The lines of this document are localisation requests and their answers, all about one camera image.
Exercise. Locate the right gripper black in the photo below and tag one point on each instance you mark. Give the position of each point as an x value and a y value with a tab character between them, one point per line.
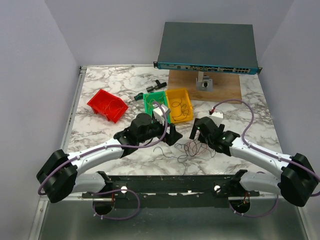
194	129

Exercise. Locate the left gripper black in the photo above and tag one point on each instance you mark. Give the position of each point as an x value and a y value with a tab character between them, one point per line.
173	136

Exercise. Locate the yellow plastic bin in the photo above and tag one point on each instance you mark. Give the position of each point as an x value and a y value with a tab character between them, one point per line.
181	109

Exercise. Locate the green plastic bin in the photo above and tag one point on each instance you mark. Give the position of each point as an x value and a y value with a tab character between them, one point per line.
149	98

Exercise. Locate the red plastic bin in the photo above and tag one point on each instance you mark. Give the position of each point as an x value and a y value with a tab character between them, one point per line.
108	105

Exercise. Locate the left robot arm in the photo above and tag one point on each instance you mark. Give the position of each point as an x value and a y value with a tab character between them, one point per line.
60	174

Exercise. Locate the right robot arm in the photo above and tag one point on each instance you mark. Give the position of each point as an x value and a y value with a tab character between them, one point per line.
292	177

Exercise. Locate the wooden board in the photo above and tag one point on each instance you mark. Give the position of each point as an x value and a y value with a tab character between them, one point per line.
224	86

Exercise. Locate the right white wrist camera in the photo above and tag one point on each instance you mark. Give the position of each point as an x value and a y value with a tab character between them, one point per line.
216	116

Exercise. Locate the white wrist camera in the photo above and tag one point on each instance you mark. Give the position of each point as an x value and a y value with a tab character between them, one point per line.
161	115
216	116

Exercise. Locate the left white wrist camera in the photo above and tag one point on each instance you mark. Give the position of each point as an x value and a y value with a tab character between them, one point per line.
161	115

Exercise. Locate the grey metal bracket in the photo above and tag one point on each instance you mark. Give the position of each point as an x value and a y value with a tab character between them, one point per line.
204	82

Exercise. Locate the black T-handle tool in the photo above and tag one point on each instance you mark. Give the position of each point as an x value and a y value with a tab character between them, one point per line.
159	85

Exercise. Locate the green handled screwdriver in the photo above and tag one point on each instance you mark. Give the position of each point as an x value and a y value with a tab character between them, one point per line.
137	97

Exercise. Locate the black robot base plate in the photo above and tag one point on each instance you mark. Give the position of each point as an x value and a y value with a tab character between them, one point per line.
172	191

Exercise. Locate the blue network switch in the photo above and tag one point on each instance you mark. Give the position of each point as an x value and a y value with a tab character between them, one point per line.
208	47

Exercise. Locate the aluminium frame rail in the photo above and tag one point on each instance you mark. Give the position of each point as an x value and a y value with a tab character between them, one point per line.
74	219

